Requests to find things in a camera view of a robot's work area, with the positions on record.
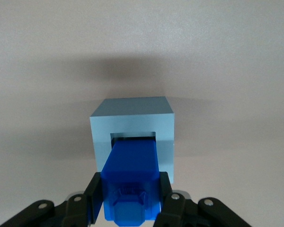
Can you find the blue plastic insert part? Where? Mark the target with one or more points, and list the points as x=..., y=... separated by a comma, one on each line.
x=132, y=165

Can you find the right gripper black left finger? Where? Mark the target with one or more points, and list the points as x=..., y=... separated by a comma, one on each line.
x=95, y=196

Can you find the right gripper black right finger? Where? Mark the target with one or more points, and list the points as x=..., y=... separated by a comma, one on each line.
x=166, y=198

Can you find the gray cube base with socket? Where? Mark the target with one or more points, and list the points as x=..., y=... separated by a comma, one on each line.
x=132, y=118

